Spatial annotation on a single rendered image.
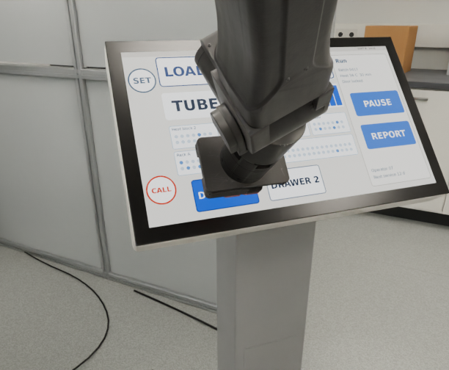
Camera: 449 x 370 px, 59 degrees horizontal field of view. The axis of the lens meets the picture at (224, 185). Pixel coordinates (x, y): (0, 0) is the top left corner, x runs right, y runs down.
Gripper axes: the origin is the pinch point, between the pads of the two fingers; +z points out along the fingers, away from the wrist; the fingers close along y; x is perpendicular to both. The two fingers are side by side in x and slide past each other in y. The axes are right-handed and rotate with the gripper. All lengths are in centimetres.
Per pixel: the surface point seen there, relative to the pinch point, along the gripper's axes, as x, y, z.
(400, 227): -6, -162, 163
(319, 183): 0.9, -15.5, 2.0
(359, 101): -12.4, -27.2, 2.0
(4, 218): -54, 71, 194
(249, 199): 2.0, -3.8, 2.0
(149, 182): -2.2, 9.7, 2.0
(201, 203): 1.7, 3.2, 2.0
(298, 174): -0.9, -12.5, 2.0
